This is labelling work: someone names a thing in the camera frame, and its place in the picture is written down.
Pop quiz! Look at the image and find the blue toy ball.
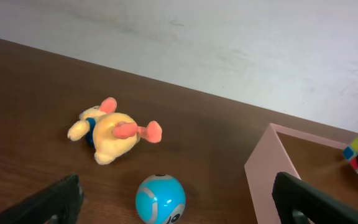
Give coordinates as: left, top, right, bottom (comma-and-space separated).
135, 174, 186, 224

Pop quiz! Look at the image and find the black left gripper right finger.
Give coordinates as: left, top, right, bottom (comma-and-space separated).
272, 172, 358, 224

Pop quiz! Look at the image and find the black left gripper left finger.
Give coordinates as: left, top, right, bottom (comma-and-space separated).
0, 174, 85, 224

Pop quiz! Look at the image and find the white cardboard box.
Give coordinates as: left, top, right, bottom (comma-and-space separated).
244, 123, 358, 223

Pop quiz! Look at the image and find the yellow plush toy animal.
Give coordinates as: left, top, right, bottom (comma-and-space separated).
67, 97, 162, 165

